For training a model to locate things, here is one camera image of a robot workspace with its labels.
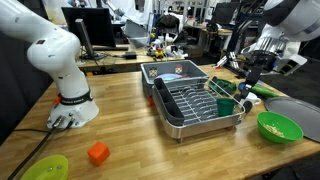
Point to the black power adapter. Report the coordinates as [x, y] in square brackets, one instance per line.
[130, 55]

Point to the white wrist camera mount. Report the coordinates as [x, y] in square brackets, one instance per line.
[293, 65]

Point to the small red object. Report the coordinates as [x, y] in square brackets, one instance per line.
[151, 101]

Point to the dark green plastic cup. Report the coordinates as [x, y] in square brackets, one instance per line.
[225, 107]

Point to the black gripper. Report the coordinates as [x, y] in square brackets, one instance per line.
[260, 65]

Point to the green cucumber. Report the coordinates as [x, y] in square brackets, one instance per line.
[265, 90]

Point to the orange cube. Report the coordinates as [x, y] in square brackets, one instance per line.
[98, 154]

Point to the clear plastic bin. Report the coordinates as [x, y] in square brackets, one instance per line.
[136, 33]

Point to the yellow rubber duck toy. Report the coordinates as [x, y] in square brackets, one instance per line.
[159, 54]

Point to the black computer monitor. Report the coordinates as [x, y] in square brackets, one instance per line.
[96, 26]

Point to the grey plastic bin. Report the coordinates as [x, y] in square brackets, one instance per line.
[166, 68]

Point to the black white checkered cube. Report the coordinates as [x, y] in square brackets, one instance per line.
[153, 72]

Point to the dark green plate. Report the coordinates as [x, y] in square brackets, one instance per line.
[227, 85]

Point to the beige food pieces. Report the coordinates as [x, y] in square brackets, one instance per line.
[273, 130]

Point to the white mug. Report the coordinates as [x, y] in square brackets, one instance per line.
[251, 99]

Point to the grey round tray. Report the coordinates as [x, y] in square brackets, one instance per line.
[296, 111]

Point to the aluminium extrusion rail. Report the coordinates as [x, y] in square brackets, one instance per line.
[231, 62]

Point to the red white checkered cube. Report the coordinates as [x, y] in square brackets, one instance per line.
[179, 69]

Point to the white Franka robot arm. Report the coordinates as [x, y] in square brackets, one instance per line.
[53, 56]

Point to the white headset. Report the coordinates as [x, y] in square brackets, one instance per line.
[175, 51]

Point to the bright green bowl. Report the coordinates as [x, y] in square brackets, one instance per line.
[285, 128]

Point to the lime green small bowl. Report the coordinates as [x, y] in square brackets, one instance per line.
[43, 168]

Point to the wooden background desk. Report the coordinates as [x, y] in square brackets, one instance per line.
[113, 62]

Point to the light blue plate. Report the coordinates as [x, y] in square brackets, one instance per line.
[170, 77]

